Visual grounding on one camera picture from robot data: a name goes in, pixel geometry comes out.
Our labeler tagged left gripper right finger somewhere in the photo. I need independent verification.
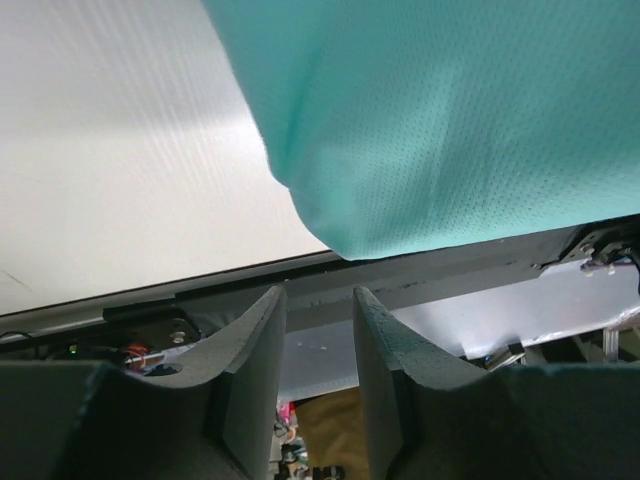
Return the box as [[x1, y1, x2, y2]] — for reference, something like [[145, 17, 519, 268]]
[[353, 287, 639, 479]]

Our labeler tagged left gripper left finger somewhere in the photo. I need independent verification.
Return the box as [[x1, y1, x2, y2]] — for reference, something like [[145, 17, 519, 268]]
[[1, 287, 286, 479]]

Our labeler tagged teal t-shirt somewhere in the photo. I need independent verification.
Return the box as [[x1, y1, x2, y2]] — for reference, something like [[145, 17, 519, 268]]
[[205, 1, 639, 260]]

